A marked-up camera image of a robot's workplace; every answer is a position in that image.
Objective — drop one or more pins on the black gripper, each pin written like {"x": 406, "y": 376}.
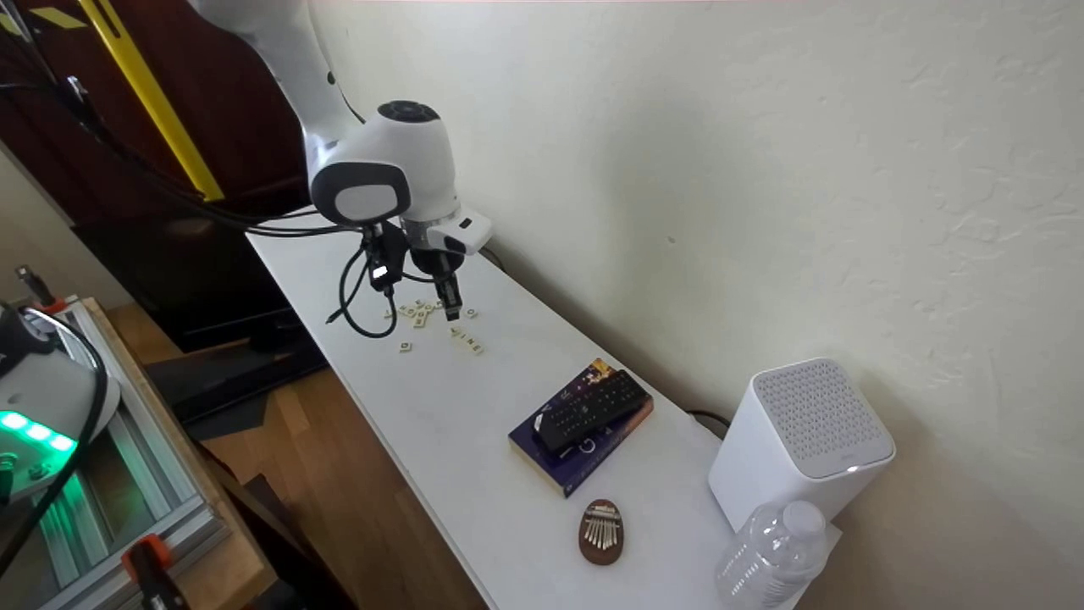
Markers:
{"x": 438, "y": 259}

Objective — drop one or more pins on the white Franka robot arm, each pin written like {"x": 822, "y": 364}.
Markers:
{"x": 385, "y": 148}

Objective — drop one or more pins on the black remote control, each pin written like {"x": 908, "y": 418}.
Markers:
{"x": 589, "y": 410}

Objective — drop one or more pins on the purple hardcover book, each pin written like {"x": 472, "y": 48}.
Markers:
{"x": 597, "y": 457}

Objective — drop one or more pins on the black low shelf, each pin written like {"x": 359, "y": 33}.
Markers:
{"x": 224, "y": 385}

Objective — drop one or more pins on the black stand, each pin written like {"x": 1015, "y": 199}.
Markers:
{"x": 170, "y": 284}

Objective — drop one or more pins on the brown oval kalimba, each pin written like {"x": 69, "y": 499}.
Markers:
{"x": 601, "y": 538}

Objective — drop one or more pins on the long yellow bar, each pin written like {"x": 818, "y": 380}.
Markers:
{"x": 154, "y": 104}

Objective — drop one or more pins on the white box speaker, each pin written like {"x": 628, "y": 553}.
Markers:
{"x": 790, "y": 451}

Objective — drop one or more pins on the orange and black clamp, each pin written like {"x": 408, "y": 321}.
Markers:
{"x": 154, "y": 562}

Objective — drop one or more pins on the white device with green light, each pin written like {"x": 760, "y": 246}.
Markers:
{"x": 44, "y": 396}

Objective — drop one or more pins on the clear plastic water bottle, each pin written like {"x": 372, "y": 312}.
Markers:
{"x": 775, "y": 562}

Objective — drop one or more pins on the dark brown cabinet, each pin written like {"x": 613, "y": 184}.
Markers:
{"x": 44, "y": 112}

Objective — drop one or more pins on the short yellow tape strip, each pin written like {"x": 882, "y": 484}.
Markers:
{"x": 14, "y": 26}
{"x": 61, "y": 18}

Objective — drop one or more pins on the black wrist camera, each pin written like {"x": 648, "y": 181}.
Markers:
{"x": 388, "y": 265}

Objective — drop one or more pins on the aluminium extrusion frame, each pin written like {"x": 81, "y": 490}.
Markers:
{"x": 189, "y": 527}

